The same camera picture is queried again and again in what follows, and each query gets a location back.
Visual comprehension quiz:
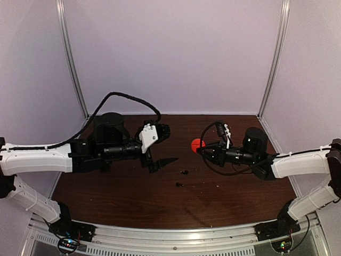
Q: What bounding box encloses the right aluminium frame post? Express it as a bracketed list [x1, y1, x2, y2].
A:
[257, 0, 290, 119]

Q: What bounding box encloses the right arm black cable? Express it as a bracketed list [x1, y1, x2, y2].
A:
[199, 121, 267, 177]

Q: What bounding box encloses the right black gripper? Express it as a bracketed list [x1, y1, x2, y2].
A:
[197, 140, 258, 167]

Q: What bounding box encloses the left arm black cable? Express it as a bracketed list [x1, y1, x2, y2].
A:
[45, 92, 162, 151]

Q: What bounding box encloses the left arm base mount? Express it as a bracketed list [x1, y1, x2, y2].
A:
[44, 202, 95, 255]

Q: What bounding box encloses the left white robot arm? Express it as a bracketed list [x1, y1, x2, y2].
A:
[1, 113, 176, 237]

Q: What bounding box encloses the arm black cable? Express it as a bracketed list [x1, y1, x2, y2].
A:
[45, 92, 162, 151]
[199, 121, 267, 177]

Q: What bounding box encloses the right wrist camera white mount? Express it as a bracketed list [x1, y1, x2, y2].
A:
[215, 121, 233, 149]

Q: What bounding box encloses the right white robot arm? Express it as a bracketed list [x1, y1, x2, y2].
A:
[191, 122, 340, 236]

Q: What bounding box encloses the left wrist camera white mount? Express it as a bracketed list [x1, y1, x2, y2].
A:
[137, 121, 171, 154]

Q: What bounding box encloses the black earbud lower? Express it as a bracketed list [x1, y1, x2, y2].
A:
[175, 182, 184, 187]

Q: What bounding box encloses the red earbud charging case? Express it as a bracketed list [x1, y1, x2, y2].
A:
[191, 138, 206, 153]

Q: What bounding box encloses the aluminium front rail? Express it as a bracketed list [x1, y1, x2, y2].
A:
[26, 210, 328, 256]

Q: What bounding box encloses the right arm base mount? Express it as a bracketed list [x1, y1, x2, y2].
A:
[254, 200, 310, 255]

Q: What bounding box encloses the aluminium frame post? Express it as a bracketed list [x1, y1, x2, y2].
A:
[55, 0, 89, 119]
[257, 0, 290, 119]

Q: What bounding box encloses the left aluminium frame post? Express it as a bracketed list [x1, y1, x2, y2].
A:
[55, 0, 89, 119]

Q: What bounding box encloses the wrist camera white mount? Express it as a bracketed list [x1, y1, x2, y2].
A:
[215, 121, 233, 149]
[137, 121, 171, 154]

